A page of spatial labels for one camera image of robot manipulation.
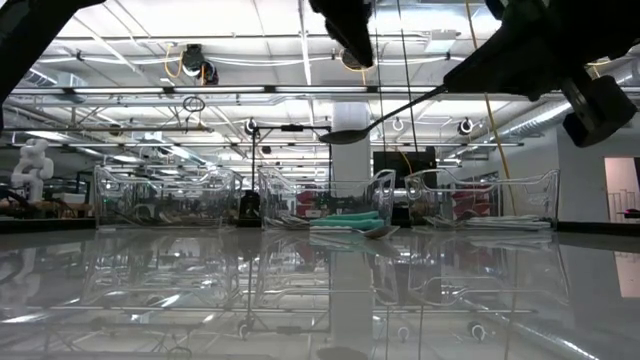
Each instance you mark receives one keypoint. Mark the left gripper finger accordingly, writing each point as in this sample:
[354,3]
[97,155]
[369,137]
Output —
[350,25]

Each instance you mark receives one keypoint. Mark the silver ventilation duct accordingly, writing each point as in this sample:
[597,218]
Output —
[45,80]
[540,120]

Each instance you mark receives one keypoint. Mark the black monitor screen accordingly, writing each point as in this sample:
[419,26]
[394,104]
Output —
[400,162]

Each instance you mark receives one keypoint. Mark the white robot statue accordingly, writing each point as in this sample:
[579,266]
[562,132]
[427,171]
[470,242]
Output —
[32,170]

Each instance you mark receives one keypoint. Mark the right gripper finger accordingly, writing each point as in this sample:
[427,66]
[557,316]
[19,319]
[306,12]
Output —
[515,65]

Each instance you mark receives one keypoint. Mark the black metal frame stand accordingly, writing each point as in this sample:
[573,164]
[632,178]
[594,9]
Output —
[292,128]

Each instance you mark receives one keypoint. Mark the clear plastic bin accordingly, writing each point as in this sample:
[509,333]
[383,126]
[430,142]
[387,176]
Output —
[165,200]
[530,195]
[280,195]

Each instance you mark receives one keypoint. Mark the black spoon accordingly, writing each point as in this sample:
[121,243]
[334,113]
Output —
[345,136]

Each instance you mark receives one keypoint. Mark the red box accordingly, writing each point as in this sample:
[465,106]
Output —
[472,202]

